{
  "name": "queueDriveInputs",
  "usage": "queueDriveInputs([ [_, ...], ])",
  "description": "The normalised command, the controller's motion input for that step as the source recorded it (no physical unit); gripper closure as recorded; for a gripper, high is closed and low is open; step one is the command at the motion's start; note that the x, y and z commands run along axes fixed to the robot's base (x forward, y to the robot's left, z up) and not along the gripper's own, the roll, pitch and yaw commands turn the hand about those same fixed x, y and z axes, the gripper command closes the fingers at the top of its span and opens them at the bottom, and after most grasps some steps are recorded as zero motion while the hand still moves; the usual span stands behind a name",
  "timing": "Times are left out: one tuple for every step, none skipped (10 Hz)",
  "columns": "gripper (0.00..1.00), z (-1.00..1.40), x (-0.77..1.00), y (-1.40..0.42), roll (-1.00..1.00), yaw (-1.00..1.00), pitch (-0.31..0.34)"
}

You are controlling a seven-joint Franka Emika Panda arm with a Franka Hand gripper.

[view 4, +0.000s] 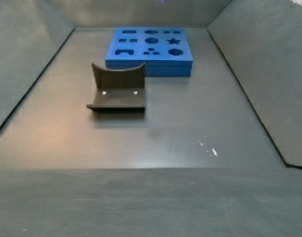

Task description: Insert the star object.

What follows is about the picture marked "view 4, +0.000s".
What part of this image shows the black curved plastic holder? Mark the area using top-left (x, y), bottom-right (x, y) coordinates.
top-left (87, 64), bottom-right (146, 111)

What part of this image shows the blue shape sorter board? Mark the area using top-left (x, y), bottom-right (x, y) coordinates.
top-left (106, 27), bottom-right (193, 77)

